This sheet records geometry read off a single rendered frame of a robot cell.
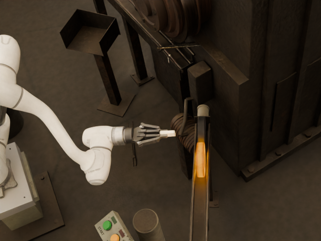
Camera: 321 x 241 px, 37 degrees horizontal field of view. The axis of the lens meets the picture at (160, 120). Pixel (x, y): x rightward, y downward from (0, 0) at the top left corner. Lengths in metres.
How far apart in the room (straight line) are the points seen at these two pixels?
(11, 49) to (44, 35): 1.81
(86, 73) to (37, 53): 0.48
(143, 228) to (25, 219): 0.93
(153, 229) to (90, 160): 0.42
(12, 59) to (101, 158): 0.58
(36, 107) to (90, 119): 1.20
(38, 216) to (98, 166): 0.85
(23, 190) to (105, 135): 0.61
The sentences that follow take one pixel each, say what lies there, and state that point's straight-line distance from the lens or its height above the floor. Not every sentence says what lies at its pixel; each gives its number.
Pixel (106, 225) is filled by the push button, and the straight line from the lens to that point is 2.17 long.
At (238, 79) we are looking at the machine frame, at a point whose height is 0.87.
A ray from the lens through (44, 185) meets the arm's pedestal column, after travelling 3.07.
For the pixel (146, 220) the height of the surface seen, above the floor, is 0.52.
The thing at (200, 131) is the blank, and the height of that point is 0.77.
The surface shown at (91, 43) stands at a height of 0.60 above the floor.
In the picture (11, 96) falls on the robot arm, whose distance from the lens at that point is 2.03.
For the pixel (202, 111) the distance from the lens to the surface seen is 2.30.
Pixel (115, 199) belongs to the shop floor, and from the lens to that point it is 2.91.
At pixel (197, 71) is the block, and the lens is 2.32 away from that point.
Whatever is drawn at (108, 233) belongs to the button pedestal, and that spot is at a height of 0.60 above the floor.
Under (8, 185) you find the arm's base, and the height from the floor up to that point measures 0.43.
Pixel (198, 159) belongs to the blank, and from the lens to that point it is 2.05.
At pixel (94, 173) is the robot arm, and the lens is 2.19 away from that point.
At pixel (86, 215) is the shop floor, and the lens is 2.91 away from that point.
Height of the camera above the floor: 2.56
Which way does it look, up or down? 54 degrees down
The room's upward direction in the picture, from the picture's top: 12 degrees counter-clockwise
